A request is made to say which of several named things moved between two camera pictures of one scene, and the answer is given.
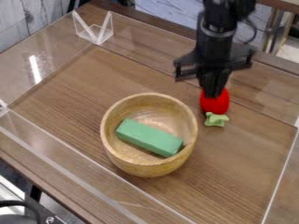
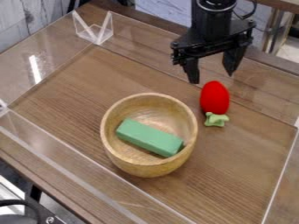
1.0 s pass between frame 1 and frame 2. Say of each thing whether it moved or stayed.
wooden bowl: stayed
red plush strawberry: stayed
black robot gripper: moved
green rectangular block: stayed
